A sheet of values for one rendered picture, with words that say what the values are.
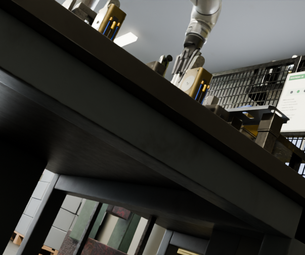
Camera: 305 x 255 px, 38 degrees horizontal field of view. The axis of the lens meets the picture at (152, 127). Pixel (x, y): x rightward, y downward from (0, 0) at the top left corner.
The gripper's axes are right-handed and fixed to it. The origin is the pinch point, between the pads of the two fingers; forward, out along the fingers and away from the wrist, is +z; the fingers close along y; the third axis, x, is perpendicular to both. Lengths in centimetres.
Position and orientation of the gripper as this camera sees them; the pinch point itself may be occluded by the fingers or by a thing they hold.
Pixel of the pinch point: (176, 83)
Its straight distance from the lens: 168.7
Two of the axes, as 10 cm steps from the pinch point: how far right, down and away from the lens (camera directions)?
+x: 7.4, 4.7, 4.8
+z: -3.8, 8.8, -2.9
